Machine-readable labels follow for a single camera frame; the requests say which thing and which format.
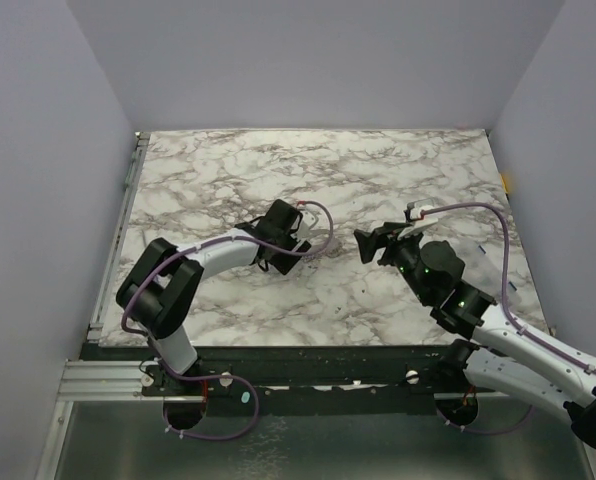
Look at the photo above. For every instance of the aluminium extrusion rail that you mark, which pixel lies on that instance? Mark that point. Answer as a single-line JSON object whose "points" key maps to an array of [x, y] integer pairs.
{"points": [[100, 381]]}

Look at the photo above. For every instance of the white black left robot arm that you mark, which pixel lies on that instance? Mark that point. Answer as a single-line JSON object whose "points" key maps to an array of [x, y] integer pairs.
{"points": [[157, 294]]}

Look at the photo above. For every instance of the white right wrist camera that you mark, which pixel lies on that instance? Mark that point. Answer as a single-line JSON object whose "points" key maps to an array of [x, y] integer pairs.
{"points": [[416, 221]]}

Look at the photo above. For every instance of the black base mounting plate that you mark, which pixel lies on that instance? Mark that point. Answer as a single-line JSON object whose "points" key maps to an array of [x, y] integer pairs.
{"points": [[302, 381]]}

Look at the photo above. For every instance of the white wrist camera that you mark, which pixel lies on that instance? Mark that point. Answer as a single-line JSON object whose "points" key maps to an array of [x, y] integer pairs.
{"points": [[309, 227], [416, 221]]}

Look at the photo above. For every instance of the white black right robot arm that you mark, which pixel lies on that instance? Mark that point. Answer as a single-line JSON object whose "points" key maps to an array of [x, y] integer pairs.
{"points": [[495, 351]]}

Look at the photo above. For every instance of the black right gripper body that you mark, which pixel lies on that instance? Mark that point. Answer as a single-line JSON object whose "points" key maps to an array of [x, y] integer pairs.
{"points": [[386, 245]]}

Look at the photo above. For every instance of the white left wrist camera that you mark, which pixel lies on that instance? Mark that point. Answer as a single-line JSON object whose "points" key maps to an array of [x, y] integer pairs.
{"points": [[309, 227]]}

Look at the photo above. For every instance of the clear plastic storage box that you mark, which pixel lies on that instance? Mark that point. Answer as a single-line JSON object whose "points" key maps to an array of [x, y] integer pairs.
{"points": [[485, 274]]}

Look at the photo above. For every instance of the left side metal rail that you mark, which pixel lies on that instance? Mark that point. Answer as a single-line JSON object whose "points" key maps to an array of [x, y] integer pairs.
{"points": [[129, 189]]}

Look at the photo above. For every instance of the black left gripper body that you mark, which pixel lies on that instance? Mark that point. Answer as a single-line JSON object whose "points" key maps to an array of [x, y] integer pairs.
{"points": [[289, 242]]}

